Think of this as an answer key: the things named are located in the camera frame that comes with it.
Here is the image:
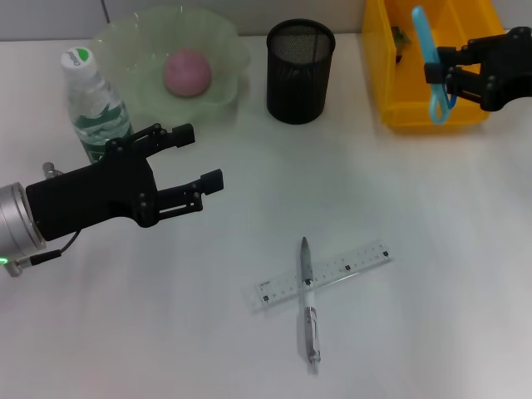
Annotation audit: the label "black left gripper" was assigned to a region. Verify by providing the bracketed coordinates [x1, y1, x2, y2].
[25, 123, 225, 243]

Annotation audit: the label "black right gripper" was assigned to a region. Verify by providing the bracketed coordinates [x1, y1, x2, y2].
[423, 27, 532, 113]

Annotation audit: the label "blue scissors with cover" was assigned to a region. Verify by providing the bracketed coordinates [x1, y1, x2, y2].
[411, 5, 459, 125]

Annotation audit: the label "green plastic wrapper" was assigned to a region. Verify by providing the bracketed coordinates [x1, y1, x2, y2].
[390, 25, 413, 66]

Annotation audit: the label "pink peach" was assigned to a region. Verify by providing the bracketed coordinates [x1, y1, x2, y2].
[162, 48, 213, 97]

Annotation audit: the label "clear green-label water bottle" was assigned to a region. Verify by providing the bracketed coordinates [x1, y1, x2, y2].
[60, 47, 135, 165]

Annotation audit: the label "green translucent fruit bowl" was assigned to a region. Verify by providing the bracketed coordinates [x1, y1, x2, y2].
[89, 6, 253, 130]

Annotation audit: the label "black mesh pen holder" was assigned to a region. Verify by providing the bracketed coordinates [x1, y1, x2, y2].
[265, 17, 337, 125]

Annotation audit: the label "transparent plastic ruler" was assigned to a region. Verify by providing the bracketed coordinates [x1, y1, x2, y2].
[254, 239, 394, 311]

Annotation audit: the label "grey white ballpoint pen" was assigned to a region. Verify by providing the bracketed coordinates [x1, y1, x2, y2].
[298, 236, 322, 376]

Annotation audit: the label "yellow plastic bin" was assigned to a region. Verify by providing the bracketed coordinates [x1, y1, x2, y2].
[360, 0, 512, 134]

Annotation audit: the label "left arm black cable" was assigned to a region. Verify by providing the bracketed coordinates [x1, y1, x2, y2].
[7, 230, 81, 271]

